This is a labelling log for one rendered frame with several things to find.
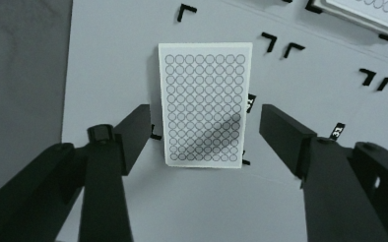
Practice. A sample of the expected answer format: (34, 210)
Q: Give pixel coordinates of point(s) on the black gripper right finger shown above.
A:
(337, 209)

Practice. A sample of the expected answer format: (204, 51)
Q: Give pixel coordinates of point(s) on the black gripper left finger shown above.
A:
(36, 202)

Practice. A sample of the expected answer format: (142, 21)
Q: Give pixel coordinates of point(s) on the grey deck plate with bays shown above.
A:
(113, 67)

